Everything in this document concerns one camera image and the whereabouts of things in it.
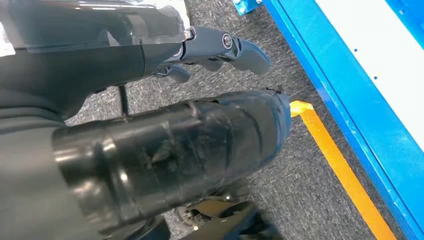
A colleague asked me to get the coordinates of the blue metal shelf rack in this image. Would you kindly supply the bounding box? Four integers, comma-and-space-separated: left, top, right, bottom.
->
231, 0, 424, 240

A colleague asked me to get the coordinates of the black robot left foot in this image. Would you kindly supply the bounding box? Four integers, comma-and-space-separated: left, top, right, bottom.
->
175, 180, 284, 240

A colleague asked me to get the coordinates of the yellow floor tape square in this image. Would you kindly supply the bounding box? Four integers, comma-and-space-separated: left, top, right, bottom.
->
289, 100, 398, 240

